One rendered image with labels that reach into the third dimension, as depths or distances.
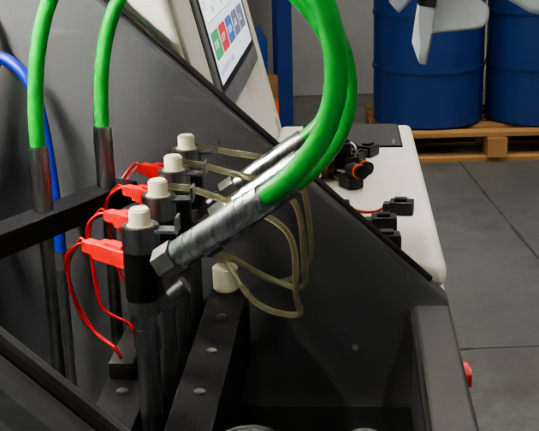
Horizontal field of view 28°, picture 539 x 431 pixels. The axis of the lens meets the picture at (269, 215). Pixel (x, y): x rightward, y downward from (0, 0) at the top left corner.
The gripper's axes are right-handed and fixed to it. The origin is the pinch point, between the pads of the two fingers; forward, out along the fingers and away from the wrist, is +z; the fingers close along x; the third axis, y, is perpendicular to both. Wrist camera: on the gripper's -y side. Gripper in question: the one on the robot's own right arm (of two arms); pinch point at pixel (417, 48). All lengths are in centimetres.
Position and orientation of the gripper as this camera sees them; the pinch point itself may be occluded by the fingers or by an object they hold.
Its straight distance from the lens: 93.8
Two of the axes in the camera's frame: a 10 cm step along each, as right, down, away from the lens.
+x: 1.9, -1.9, 9.6
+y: 9.7, 1.9, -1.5
